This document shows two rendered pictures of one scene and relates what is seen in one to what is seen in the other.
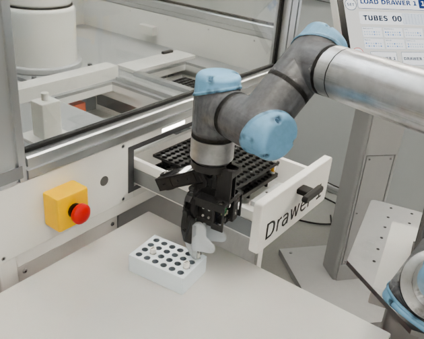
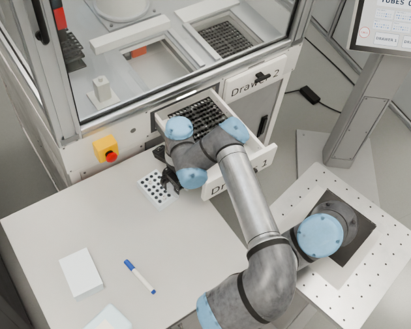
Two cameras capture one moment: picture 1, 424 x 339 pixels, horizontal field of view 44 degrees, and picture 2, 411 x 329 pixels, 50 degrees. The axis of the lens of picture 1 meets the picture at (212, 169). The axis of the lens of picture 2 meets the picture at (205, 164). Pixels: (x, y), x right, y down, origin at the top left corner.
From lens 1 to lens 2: 0.73 m
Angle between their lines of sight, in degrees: 30
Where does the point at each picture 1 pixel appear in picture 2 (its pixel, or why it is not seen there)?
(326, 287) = not seen: hidden behind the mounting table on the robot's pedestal
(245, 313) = (187, 232)
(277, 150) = (193, 186)
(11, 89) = (68, 104)
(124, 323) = (123, 222)
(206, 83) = (167, 132)
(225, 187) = not seen: hidden behind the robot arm
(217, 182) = not seen: hidden behind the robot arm
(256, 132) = (181, 178)
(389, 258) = (293, 215)
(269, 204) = (213, 181)
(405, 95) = (236, 206)
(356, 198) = (350, 121)
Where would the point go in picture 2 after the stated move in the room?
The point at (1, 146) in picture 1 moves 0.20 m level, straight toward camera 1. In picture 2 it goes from (65, 128) to (57, 185)
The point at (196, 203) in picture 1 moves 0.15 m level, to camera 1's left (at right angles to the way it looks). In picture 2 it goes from (167, 176) to (122, 160)
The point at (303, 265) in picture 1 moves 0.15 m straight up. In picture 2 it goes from (307, 147) to (314, 131)
